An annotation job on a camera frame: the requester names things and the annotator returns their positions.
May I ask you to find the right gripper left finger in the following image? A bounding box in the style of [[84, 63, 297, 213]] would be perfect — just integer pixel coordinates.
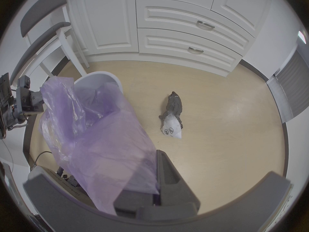
[[113, 189, 155, 216]]

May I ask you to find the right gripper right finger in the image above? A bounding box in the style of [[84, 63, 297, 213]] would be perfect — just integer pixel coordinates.
[[154, 150, 201, 213]]

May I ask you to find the purple plastic bag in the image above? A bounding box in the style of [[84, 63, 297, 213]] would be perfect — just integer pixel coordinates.
[[39, 76, 160, 214]]

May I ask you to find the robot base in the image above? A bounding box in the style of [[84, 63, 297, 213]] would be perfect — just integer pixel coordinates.
[[28, 164, 96, 208]]

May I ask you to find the white trash bin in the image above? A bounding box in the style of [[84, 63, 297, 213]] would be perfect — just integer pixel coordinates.
[[74, 72, 124, 98]]

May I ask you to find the white printed wrapper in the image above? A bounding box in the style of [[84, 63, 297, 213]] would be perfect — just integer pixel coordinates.
[[160, 114, 183, 140]]

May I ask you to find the grey padded white chair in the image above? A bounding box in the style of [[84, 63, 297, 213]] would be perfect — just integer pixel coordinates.
[[10, 0, 90, 86]]

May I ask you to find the white wardrobe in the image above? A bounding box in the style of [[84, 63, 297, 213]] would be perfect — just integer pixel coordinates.
[[66, 0, 273, 77]]

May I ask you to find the grey curtain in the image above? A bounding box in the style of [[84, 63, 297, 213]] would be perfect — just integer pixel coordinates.
[[278, 51, 309, 116]]

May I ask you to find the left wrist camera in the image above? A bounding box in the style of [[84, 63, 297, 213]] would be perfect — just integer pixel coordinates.
[[16, 76, 32, 89]]

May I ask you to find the black cable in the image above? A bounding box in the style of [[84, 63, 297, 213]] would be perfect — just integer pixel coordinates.
[[31, 151, 52, 171]]

